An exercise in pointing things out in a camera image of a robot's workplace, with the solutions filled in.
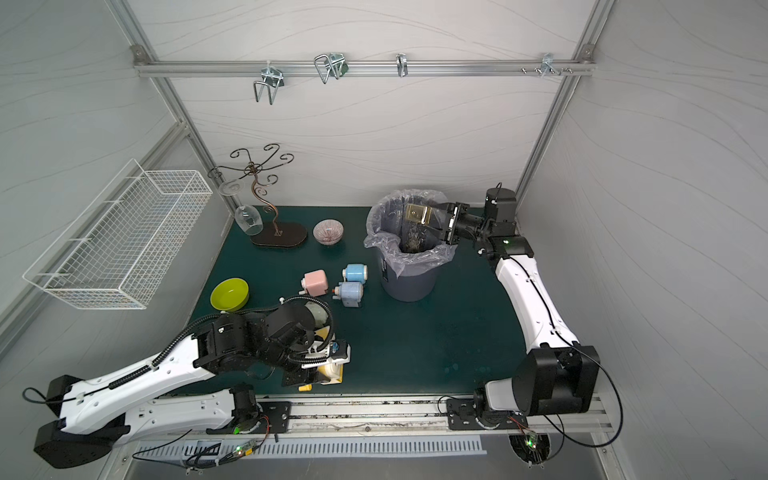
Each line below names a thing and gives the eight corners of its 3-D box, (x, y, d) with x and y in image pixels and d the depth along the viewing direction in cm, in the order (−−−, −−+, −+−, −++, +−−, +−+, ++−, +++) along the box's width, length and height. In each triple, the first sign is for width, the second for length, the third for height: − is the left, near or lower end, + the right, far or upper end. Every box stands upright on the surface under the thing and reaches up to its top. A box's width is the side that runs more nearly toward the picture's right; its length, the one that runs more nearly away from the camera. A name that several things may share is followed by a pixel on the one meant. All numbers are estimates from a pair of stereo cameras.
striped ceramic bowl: (313, 245, 109) (311, 239, 106) (317, 225, 115) (315, 219, 113) (342, 245, 109) (340, 239, 106) (344, 225, 116) (343, 219, 113)
